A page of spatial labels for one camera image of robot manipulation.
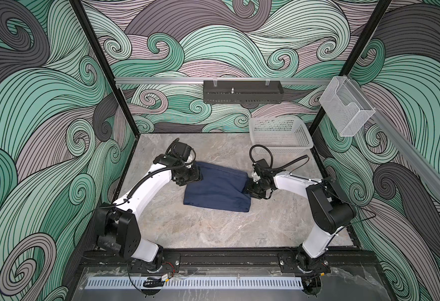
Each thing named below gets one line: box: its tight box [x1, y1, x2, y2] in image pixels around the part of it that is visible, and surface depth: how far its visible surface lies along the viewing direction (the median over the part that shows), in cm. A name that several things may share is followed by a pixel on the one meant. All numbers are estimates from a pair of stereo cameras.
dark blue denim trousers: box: [183, 161, 252, 213], surface depth 94 cm
